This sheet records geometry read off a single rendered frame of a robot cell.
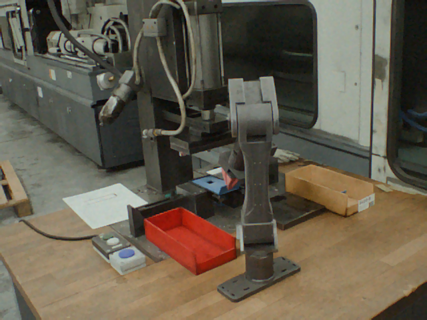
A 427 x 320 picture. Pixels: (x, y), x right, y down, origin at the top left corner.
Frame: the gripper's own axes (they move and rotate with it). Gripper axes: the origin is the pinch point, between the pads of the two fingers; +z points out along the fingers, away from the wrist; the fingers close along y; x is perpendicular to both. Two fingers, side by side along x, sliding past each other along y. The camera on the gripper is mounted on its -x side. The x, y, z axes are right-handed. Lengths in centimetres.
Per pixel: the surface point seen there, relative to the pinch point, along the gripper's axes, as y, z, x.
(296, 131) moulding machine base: 30, 21, -62
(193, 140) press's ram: 12.6, -8.5, 6.7
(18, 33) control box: 495, 251, -87
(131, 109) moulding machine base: 242, 186, -115
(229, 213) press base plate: -1.5, 11.1, -2.4
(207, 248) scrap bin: -13.4, 3.9, 15.3
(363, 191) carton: -19.2, -3.9, -35.6
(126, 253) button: -6.3, 4.4, 34.6
